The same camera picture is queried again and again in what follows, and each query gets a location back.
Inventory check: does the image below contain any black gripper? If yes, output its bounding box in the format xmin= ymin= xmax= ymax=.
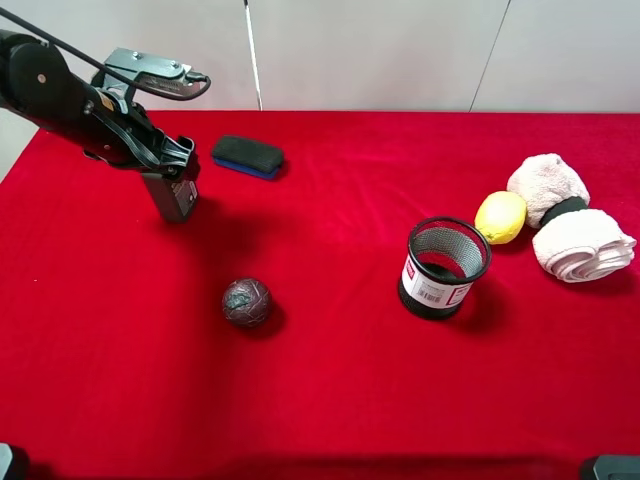
xmin=79 ymin=84 xmax=200 ymax=181

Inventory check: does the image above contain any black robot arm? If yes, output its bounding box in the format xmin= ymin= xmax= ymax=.
xmin=1 ymin=30 xmax=200 ymax=182

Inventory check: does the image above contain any black blue board eraser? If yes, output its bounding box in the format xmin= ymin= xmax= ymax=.
xmin=211 ymin=135 xmax=285 ymax=180

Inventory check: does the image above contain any dark crinkled ball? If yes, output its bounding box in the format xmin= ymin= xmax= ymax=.
xmin=222 ymin=277 xmax=272 ymax=328

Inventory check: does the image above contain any red felt table cloth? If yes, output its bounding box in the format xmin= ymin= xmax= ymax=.
xmin=1 ymin=112 xmax=639 ymax=479

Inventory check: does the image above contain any black mesh pen cup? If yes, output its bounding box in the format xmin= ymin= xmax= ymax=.
xmin=398 ymin=216 xmax=491 ymax=320

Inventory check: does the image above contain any yellow lemon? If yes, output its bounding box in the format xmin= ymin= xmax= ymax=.
xmin=474 ymin=191 xmax=527 ymax=245

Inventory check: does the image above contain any rolled white towel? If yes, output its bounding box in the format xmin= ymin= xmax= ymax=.
xmin=507 ymin=153 xmax=637 ymax=283

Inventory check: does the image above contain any black camera cable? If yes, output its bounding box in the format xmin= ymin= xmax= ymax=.
xmin=0 ymin=9 xmax=212 ymax=101

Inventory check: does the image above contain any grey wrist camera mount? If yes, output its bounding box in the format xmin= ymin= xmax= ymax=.
xmin=104 ymin=48 xmax=205 ymax=99

